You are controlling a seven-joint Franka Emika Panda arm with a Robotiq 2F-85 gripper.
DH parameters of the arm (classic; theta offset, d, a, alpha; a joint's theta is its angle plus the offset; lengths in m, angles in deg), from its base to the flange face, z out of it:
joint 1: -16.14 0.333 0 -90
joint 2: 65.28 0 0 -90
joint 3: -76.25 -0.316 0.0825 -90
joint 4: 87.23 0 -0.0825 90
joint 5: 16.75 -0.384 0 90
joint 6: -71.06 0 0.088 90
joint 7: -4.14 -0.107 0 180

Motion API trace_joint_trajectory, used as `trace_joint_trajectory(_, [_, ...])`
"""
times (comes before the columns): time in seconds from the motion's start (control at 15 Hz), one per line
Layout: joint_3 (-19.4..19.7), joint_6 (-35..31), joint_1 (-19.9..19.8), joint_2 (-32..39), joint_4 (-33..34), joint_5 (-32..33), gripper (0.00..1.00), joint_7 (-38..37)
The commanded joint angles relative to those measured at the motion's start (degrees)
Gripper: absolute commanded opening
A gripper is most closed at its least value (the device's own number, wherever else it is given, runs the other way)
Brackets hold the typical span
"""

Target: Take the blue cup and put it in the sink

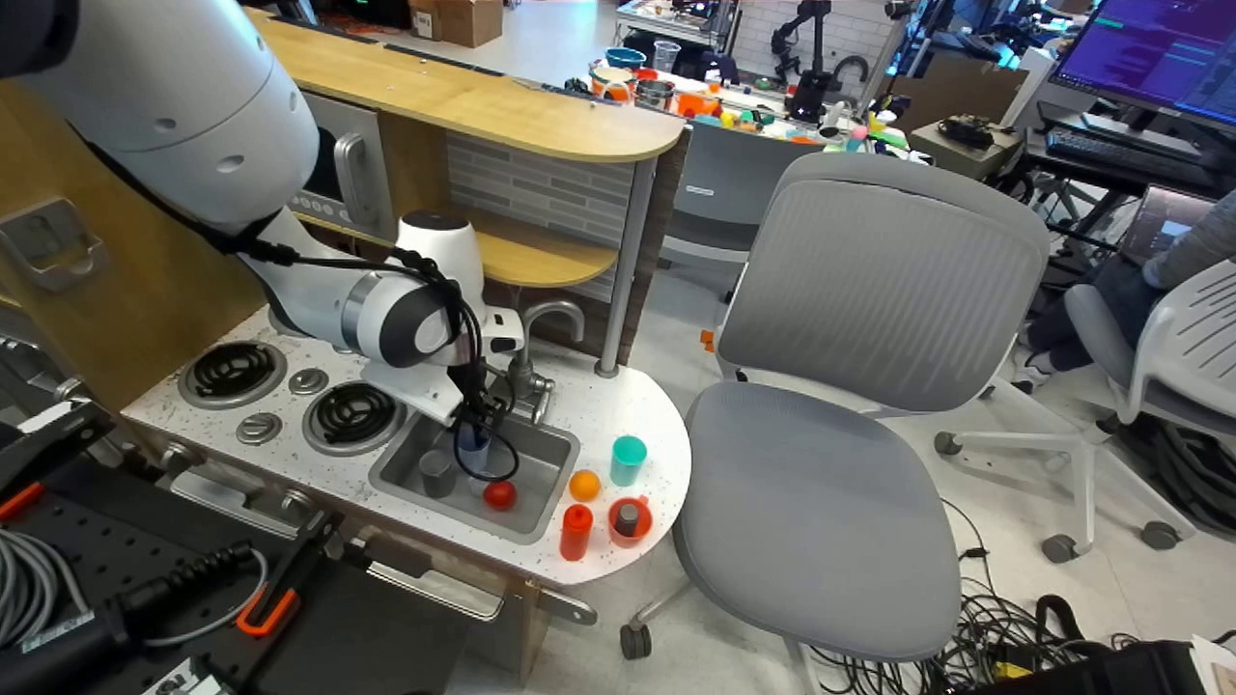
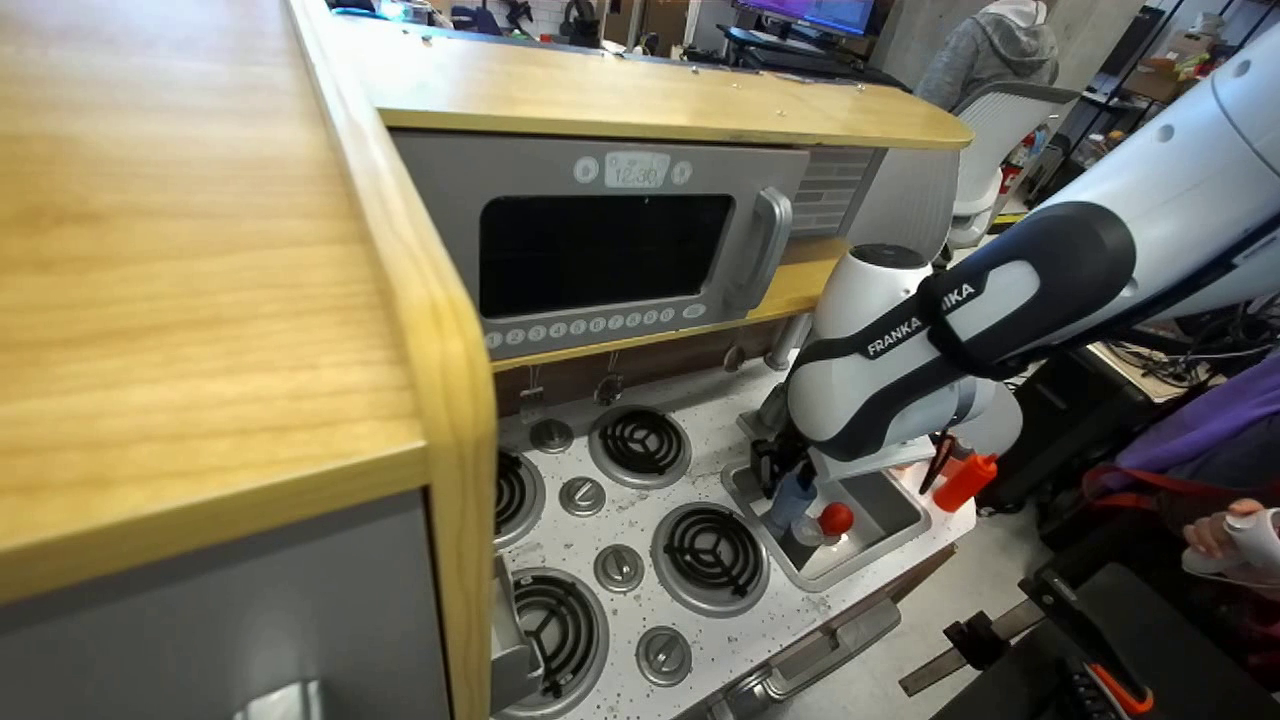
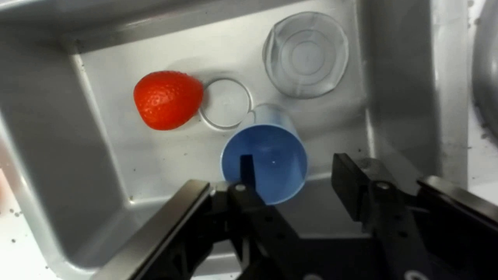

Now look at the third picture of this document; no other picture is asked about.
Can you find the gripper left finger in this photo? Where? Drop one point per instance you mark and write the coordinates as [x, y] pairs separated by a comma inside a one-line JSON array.
[[249, 217]]

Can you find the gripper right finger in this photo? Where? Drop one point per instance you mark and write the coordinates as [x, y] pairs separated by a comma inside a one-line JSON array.
[[389, 217]]

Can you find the blue plastic cup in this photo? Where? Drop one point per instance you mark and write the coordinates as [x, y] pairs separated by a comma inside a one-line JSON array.
[[272, 155]]

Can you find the grey sink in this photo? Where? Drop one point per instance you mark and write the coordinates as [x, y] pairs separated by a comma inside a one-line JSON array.
[[163, 163]]

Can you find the clear plastic cup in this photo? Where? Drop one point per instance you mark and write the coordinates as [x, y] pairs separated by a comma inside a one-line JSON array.
[[306, 54]]

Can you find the red toy strawberry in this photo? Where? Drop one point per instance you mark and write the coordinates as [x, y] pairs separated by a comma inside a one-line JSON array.
[[167, 100]]

